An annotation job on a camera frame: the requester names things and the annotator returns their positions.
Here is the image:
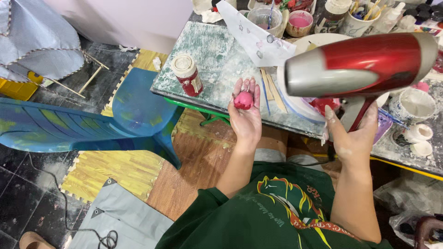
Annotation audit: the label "blue handled brush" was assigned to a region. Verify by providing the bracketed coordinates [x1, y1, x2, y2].
[377, 107, 411, 130]

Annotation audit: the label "blue plastic chair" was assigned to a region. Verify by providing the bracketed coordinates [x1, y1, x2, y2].
[0, 67, 185, 170]

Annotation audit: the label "beige shoe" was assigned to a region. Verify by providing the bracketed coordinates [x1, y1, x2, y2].
[19, 231, 57, 249]

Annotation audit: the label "clear squeeze bottle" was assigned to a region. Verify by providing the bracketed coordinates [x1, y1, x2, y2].
[375, 2, 406, 34]

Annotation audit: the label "small white jar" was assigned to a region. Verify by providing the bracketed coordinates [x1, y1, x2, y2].
[392, 123, 434, 148]

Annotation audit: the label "green metal table frame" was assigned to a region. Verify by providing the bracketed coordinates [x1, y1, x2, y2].
[163, 96, 233, 127]

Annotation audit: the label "red clay piece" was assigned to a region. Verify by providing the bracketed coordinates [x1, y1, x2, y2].
[309, 97, 342, 117]

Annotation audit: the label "clear plastic bag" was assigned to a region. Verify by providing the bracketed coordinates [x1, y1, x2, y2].
[373, 172, 443, 249]

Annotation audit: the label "blue striped cloth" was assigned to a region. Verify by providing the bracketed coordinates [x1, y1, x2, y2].
[0, 0, 86, 84]

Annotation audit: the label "flat wooden stick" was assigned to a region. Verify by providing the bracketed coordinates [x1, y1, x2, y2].
[265, 73, 289, 115]
[260, 68, 274, 102]

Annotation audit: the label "bowl of pink paint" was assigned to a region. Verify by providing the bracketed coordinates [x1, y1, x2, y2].
[285, 10, 314, 38]

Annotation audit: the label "purple plastic cup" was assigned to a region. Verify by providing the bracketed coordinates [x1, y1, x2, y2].
[373, 111, 394, 146]

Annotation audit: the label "thin wooden dowel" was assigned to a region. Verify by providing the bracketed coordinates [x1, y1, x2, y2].
[45, 77, 87, 99]
[78, 66, 103, 95]
[83, 51, 110, 71]

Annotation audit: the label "dark red stool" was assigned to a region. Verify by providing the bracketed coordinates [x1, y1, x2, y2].
[413, 215, 443, 249]

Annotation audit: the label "red and grey hair dryer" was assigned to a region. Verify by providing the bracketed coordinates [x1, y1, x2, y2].
[284, 32, 439, 134]

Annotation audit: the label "white stained paper sheet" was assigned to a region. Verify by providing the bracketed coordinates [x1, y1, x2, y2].
[216, 0, 297, 68]

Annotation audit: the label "white round turntable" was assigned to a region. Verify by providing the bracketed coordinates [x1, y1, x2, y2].
[276, 33, 390, 124]

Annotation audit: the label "tray of red items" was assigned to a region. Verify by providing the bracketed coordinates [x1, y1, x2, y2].
[247, 0, 317, 13]

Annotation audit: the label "small white lid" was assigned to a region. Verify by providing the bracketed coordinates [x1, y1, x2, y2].
[410, 140, 433, 157]

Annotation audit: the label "green dusty cutting mat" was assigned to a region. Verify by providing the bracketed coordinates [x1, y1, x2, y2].
[152, 21, 236, 103]

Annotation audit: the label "black hair dryer cord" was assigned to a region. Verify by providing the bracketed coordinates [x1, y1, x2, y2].
[287, 138, 337, 167]

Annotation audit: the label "person's grey shorts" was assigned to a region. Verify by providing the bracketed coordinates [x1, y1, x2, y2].
[254, 148, 326, 172]

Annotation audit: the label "clear plastic cup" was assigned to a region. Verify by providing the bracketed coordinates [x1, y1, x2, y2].
[246, 5, 284, 37]

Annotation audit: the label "group of black lids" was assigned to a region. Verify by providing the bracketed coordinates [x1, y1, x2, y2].
[403, 3, 443, 23]

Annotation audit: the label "grey tarp with eyelets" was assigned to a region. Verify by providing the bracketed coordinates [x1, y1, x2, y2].
[66, 178, 176, 249]

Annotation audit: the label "person's green printed shirt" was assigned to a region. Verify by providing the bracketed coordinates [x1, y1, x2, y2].
[155, 162, 394, 249]

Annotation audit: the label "black floor cable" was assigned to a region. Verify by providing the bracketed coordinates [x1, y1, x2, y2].
[27, 152, 119, 249]

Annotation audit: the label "white cup of brushes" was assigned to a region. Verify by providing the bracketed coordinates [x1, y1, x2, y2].
[339, 0, 382, 38]

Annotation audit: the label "person's left hand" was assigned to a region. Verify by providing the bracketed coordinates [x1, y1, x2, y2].
[228, 77, 263, 144]

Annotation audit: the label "brown bottle white cap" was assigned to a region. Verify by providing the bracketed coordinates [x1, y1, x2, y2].
[314, 0, 353, 35]

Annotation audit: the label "pink clay ball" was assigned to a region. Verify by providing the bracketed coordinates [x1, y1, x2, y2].
[234, 91, 254, 111]

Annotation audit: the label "red paint bottle white cap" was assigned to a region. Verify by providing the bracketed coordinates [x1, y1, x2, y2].
[170, 53, 205, 98]

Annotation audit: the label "person's right hand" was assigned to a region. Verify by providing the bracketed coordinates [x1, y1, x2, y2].
[324, 101, 380, 164]

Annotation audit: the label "brown foam floor mat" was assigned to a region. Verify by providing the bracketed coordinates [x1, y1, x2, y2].
[145, 109, 239, 222]

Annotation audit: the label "white patterned ceramic cup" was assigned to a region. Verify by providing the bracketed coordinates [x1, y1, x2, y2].
[389, 88, 437, 122]

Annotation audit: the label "thin blue stick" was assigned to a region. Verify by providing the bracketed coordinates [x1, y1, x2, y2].
[260, 74, 271, 117]

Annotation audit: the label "yellow plastic crate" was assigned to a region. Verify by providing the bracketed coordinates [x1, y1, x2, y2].
[0, 71, 44, 102]

